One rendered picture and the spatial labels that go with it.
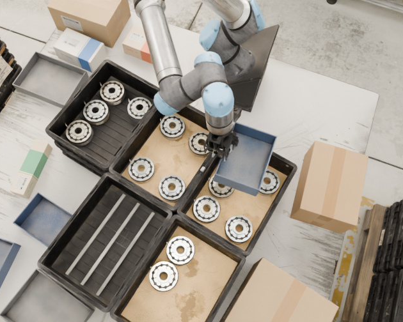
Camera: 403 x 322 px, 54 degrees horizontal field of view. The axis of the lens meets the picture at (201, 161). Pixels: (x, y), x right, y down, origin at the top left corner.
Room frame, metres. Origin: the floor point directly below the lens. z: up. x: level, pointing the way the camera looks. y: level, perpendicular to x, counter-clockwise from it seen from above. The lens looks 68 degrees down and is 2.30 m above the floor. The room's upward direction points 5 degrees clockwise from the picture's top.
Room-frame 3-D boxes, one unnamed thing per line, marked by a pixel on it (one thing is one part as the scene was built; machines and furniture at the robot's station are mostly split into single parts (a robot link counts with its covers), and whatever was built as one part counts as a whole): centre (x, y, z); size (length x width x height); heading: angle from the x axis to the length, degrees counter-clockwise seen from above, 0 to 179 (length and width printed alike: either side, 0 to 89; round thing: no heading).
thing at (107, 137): (0.72, 0.39, 0.87); 0.40 x 0.30 x 0.11; 153
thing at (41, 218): (0.29, 0.59, 0.74); 0.20 x 0.15 x 0.07; 63
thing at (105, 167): (0.72, 0.39, 0.92); 0.40 x 0.30 x 0.02; 153
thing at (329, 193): (0.53, -0.53, 0.78); 0.30 x 0.22 x 0.16; 167
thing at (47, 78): (0.95, 0.73, 0.73); 0.27 x 0.20 x 0.05; 72
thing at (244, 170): (0.49, -0.14, 1.11); 0.20 x 0.15 x 0.07; 165
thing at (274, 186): (0.51, -0.26, 0.86); 0.10 x 0.10 x 0.01
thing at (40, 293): (-0.04, 0.52, 0.73); 0.27 x 0.20 x 0.05; 61
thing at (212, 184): (0.48, -0.09, 0.86); 0.10 x 0.10 x 0.01
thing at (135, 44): (1.19, 0.33, 0.74); 0.16 x 0.12 x 0.07; 71
